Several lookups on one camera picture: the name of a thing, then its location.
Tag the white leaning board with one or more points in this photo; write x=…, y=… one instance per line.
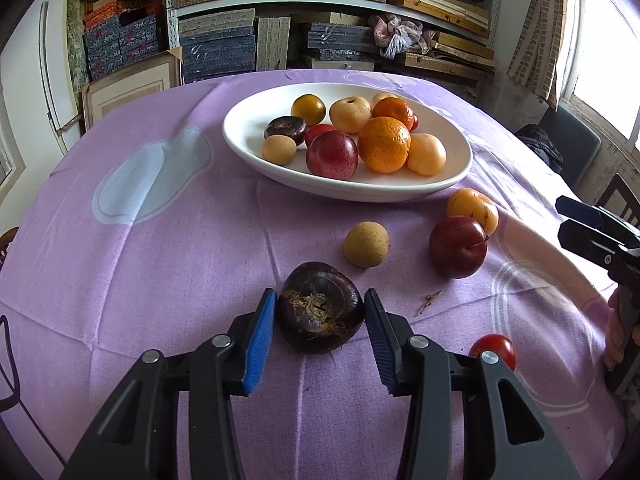
x=55, y=75

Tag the slatted wooden chair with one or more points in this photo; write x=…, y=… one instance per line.
x=620, y=200

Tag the pale orange round fruit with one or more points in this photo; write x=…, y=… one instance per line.
x=426, y=155

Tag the stack of blue patterned boxes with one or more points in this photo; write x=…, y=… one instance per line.
x=217, y=55

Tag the red plum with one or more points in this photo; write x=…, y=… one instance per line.
x=457, y=247
x=332, y=156

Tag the black chair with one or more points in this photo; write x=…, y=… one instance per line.
x=575, y=142

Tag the pink and white cloth bundle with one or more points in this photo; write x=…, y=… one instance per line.
x=400, y=35

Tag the pale yellow dimpled fruit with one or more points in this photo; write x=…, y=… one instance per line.
x=351, y=115

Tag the orange speckled box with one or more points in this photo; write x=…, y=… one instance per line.
x=107, y=12

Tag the stack of blue speckled boxes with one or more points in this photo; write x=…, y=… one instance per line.
x=120, y=47

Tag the white plate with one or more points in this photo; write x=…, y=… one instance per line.
x=245, y=120

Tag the large orange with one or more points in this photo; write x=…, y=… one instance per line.
x=384, y=145

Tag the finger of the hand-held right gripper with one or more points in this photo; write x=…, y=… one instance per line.
x=595, y=212
x=590, y=245

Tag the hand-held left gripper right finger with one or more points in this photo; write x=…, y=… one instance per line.
x=382, y=347

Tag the dark water chestnut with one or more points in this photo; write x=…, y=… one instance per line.
x=285, y=130
x=320, y=310

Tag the stack of dark blue boxes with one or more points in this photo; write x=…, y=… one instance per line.
x=340, y=37

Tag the small tangerine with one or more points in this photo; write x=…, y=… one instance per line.
x=395, y=110

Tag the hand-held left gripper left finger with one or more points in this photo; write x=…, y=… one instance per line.
x=260, y=345

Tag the person's right hand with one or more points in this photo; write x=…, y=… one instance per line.
x=612, y=340

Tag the dark cloth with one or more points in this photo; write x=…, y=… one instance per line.
x=540, y=147

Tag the white metal shelf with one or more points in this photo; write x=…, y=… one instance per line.
x=225, y=2

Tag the small dry twig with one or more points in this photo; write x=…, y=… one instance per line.
x=430, y=301

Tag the window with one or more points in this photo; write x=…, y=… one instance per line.
x=610, y=60

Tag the stack of yellow wooden boxes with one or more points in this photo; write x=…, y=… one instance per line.
x=450, y=10

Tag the tan longan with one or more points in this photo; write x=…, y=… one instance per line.
x=279, y=150
x=366, y=244

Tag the carved wooden chair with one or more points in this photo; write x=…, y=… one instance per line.
x=7, y=245

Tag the white window frame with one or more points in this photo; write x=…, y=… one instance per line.
x=10, y=160

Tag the brown checked curtain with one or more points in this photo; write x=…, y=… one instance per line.
x=540, y=35

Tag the framed picture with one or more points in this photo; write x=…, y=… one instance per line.
x=130, y=92

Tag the upright grey fabric boxes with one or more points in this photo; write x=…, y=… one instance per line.
x=272, y=42

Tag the yellow plum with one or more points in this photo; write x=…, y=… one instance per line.
x=308, y=109

